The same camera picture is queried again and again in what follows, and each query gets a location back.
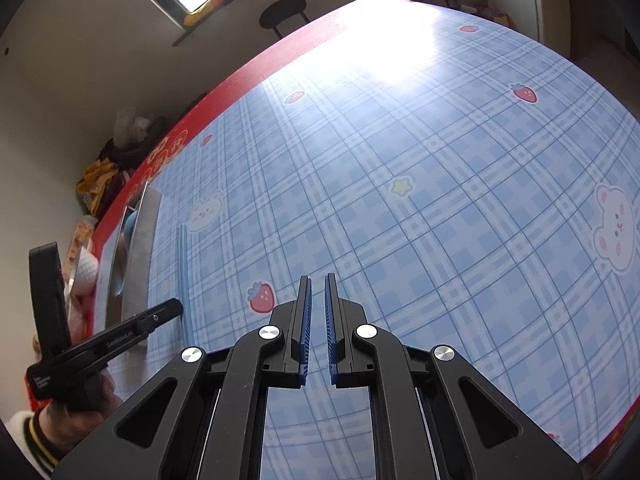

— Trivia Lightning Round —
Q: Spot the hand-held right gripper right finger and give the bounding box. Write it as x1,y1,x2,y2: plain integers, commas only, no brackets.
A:
324,273,583,480

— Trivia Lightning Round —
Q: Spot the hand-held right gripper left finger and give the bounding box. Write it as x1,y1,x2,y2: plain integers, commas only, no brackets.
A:
52,275,313,480

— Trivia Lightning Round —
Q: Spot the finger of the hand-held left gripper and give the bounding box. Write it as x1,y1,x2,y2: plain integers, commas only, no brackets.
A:
132,298,183,336

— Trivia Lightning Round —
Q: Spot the stainless steel utensil tray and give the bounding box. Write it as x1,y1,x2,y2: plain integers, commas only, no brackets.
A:
102,180,163,356

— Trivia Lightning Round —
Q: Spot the person's left forearm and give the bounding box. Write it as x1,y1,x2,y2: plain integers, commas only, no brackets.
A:
0,407,66,476

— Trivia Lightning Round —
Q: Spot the person's left hand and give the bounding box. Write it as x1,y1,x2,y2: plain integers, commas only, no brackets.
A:
32,372,118,457

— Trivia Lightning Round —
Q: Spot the white tissue box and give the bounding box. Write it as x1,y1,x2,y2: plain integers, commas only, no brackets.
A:
65,217,99,297

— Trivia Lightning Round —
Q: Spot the yellow clothing pile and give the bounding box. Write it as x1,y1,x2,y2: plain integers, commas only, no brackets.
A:
75,157,123,213

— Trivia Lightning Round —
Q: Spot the blue plaid tablecloth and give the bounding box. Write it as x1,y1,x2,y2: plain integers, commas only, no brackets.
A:
95,0,640,480

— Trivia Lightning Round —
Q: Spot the clear plastic bag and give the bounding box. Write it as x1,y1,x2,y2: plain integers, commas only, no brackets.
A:
114,105,153,146

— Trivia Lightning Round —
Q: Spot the orange snack bag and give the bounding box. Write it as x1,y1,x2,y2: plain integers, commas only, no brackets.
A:
182,0,231,26

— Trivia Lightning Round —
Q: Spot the black round stool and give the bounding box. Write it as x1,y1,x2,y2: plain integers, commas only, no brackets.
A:
259,0,312,38

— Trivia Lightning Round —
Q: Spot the cardboard box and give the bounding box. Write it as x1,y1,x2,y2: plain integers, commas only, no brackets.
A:
470,5,511,27

